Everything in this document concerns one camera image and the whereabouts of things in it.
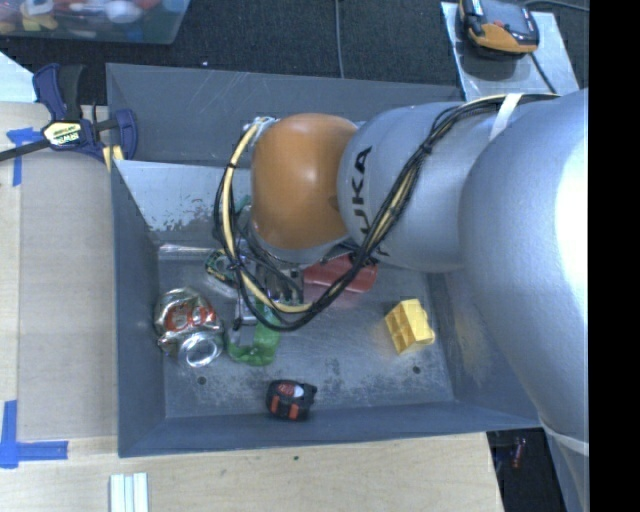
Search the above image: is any pale wood board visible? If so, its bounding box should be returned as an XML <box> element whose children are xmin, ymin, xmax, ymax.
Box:
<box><xmin>16</xmin><ymin>147</ymin><xmax>119</xmax><ymax>442</ymax></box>

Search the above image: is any yellow toy brick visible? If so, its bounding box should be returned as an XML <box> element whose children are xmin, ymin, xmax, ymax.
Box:
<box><xmin>383</xmin><ymin>298</ymin><xmax>437</xmax><ymax>356</ymax></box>

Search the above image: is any black and orange tape measure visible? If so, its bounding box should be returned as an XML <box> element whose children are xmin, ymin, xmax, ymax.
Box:
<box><xmin>265</xmin><ymin>379</ymin><xmax>319</xmax><ymax>422</ymax></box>

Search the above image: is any green soft toy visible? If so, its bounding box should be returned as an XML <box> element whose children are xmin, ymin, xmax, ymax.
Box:
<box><xmin>226</xmin><ymin>294</ymin><xmax>282</xmax><ymax>367</ymax></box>

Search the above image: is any grey metal bin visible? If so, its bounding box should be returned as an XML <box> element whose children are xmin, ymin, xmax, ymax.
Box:
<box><xmin>104</xmin><ymin>62</ymin><xmax>544</xmax><ymax>459</ymax></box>

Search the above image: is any crushed silver and orange can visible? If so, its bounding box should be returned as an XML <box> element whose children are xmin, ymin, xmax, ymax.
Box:
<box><xmin>152</xmin><ymin>287</ymin><xmax>225</xmax><ymax>370</ymax></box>

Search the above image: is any red block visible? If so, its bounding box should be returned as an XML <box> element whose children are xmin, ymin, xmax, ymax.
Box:
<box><xmin>301</xmin><ymin>255</ymin><xmax>379</xmax><ymax>306</ymax></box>

